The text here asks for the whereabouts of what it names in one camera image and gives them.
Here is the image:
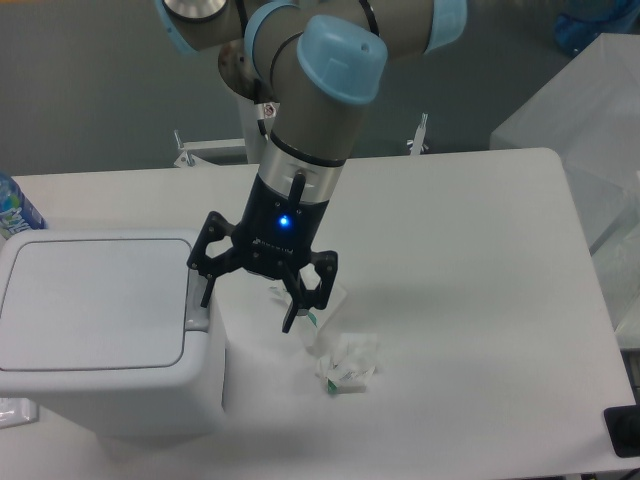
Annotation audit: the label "grey trash can push button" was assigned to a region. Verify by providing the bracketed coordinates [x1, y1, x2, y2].
[185, 270, 211, 332]

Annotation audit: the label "blue plastic bag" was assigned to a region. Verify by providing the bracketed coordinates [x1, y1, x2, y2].
[553, 1, 639, 57]

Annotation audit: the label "blue labelled plastic bottle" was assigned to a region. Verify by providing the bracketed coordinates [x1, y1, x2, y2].
[1, 173, 48, 240]

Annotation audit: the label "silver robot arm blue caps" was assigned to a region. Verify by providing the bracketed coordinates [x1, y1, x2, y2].
[156, 1, 468, 330]

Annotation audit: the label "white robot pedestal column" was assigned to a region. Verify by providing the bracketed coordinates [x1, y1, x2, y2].
[237, 96, 280, 164]

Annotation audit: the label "black device at table edge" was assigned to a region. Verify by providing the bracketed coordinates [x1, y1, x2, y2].
[604, 405, 639, 458]

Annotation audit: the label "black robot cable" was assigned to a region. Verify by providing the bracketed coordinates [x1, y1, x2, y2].
[234, 0, 278, 146]

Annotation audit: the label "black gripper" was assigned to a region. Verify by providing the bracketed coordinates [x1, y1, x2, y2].
[187, 172, 338, 334]

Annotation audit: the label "torn white green wrapper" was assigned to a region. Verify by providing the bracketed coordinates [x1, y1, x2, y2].
[269, 281, 347, 350]

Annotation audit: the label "white packet under trash can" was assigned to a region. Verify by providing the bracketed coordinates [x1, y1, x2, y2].
[0, 398, 39, 429]

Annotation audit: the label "white push-lid trash can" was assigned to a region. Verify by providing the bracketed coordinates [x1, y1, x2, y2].
[1, 229, 227, 437]

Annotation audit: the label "white pedestal base frame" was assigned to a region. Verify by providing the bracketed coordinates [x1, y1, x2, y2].
[173, 112, 429, 168]

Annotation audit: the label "crumpled white paper wrapper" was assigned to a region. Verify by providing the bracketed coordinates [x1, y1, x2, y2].
[315, 333, 379, 396]

